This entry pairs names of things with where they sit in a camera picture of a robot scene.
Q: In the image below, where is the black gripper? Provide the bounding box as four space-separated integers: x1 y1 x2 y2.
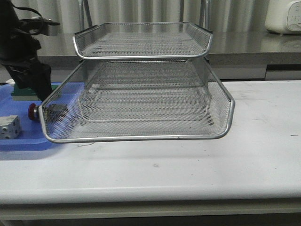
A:
0 39 52 101

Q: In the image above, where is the red emergency stop button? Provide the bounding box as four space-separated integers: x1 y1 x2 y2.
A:
28 103 69 122

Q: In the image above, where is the silver mesh tray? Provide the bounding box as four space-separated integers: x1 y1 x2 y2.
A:
78 88 211 122
73 22 213 59
39 57 235 143

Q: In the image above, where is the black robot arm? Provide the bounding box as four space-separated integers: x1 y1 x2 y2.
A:
0 0 52 101

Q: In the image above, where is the green electrical component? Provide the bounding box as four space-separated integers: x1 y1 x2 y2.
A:
6 79 63 101

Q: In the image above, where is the blue plastic tray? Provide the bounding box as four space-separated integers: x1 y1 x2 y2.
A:
0 82 84 151

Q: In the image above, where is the white terminal block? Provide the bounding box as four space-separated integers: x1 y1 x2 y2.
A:
0 115 22 139

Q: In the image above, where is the grey back counter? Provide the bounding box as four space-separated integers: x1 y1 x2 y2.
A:
38 32 301 81

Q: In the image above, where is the white appliance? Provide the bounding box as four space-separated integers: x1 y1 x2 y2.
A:
265 0 301 34

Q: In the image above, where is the silver rack frame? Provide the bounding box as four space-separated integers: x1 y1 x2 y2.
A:
79 0 214 127

